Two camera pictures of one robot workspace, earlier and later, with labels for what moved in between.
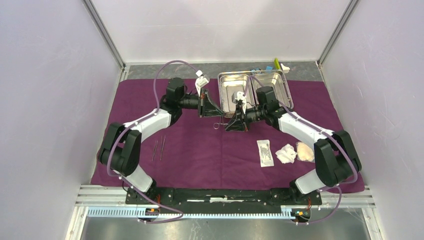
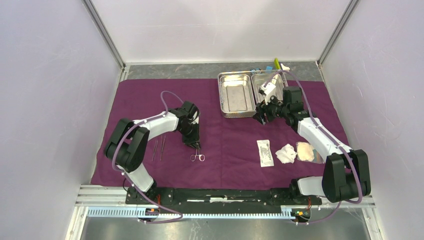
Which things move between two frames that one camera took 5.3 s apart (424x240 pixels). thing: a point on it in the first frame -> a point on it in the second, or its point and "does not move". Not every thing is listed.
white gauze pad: (304, 153) does not move
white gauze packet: (287, 154) does not move
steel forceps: (155, 149) does not move
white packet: (265, 154) does not move
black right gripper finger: (240, 119) -> (262, 108)
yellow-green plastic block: (277, 63) does not move
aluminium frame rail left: (107, 37) does not move
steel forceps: (161, 147) does not move
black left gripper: (207, 112) -> (194, 140)
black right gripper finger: (236, 125) -> (257, 117)
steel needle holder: (216, 125) -> (201, 157)
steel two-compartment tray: (247, 83) does not move
